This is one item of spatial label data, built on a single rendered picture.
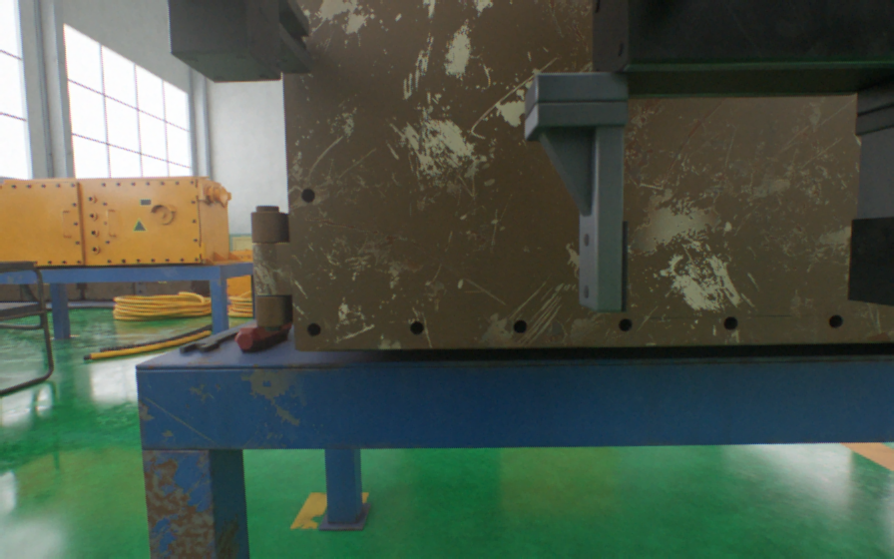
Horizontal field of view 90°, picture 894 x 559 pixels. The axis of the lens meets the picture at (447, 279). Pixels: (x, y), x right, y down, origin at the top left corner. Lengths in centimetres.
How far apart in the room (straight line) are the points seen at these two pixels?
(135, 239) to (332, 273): 336
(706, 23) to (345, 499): 132
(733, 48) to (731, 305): 32
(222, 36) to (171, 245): 335
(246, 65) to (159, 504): 51
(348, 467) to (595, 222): 120
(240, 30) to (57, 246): 383
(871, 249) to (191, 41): 37
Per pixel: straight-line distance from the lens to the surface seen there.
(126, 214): 381
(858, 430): 69
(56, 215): 411
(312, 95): 48
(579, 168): 22
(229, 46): 32
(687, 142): 50
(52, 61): 1346
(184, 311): 568
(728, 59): 23
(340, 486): 138
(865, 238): 29
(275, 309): 48
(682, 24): 23
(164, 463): 65
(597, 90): 22
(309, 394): 55
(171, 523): 68
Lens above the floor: 77
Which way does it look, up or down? 5 degrees down
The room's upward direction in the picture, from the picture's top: 1 degrees counter-clockwise
